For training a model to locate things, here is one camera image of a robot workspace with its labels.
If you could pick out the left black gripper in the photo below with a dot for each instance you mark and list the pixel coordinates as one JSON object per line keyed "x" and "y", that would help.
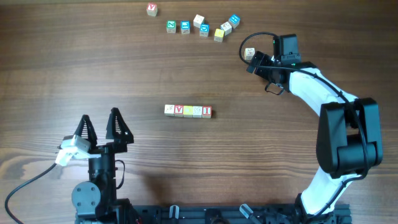
{"x": 118, "y": 146}

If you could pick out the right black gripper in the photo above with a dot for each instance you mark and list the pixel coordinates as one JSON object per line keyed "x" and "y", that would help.
{"x": 265, "y": 59}

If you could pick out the natural picture block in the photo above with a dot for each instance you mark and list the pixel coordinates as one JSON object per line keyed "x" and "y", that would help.
{"x": 169, "y": 110}

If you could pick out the red letter I block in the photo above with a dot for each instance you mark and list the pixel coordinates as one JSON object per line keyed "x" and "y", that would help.
{"x": 206, "y": 111}

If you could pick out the natural block with green side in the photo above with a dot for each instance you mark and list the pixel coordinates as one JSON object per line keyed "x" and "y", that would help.
{"x": 197, "y": 111}

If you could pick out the red letter V block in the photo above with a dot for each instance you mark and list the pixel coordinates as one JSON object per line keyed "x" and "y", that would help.
{"x": 178, "y": 110}

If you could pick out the yellow block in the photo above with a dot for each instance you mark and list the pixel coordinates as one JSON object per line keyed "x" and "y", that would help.
{"x": 219, "y": 35}
{"x": 187, "y": 111}

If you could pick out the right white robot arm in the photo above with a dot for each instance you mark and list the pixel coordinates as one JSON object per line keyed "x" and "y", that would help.
{"x": 348, "y": 140}

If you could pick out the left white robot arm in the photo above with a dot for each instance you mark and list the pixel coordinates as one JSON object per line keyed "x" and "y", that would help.
{"x": 96, "y": 200}

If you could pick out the natural block number four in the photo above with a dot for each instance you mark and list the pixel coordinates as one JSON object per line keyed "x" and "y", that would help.
{"x": 249, "y": 53}

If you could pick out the natural block number two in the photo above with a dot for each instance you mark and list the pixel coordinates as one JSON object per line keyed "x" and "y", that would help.
{"x": 227, "y": 28}

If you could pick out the blue block far right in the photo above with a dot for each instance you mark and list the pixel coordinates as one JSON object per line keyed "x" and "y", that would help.
{"x": 234, "y": 20}

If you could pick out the blue letter D block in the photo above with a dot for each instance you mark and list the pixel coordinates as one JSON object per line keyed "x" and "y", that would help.
{"x": 204, "y": 30}

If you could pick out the natural wooden block top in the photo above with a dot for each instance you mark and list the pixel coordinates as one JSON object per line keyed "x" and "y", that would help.
{"x": 198, "y": 21}

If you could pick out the blue picture block left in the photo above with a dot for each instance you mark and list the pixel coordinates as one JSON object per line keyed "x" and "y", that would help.
{"x": 185, "y": 27}

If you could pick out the green letter N block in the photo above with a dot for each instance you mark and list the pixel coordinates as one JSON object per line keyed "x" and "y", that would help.
{"x": 171, "y": 26}

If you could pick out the red letter Y block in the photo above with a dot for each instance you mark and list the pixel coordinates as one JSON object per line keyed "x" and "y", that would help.
{"x": 152, "y": 9}

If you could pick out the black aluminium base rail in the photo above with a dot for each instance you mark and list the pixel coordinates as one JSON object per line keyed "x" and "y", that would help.
{"x": 268, "y": 214}

